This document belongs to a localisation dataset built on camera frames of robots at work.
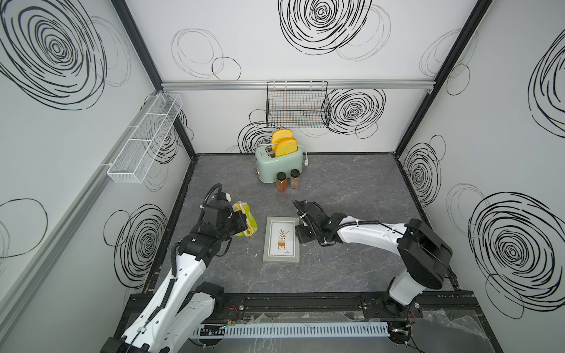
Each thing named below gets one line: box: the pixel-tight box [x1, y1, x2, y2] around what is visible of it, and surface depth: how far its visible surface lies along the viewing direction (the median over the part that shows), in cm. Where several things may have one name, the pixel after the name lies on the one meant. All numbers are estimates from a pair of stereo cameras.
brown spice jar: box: [289, 168, 301, 190], surface depth 104 cm
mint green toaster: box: [255, 144, 304, 184], surface depth 102 cm
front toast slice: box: [274, 138, 298, 158], surface depth 98 cm
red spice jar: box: [275, 171, 288, 193], surface depth 101 cm
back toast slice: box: [271, 128, 293, 150], surface depth 101 cm
